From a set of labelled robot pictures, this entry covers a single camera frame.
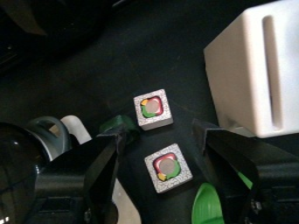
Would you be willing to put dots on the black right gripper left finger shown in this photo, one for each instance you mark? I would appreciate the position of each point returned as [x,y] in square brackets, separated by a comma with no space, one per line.
[98,163]

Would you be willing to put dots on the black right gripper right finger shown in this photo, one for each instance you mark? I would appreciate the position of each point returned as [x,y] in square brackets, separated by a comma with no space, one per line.
[234,157]

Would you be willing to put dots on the glossy black pot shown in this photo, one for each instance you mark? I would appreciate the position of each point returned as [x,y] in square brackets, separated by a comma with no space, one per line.
[18,172]

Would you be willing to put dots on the dark green toy piece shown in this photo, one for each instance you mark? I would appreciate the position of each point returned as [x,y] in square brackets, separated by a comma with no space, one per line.
[117,123]

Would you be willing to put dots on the square toy sushi block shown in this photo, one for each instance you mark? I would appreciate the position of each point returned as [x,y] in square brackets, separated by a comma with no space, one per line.
[154,109]
[169,168]

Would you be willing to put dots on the green toy plate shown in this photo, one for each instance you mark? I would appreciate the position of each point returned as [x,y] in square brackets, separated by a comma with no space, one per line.
[207,205]

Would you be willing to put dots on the white slotted toy box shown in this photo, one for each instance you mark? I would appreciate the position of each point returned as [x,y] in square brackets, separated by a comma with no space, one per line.
[256,70]

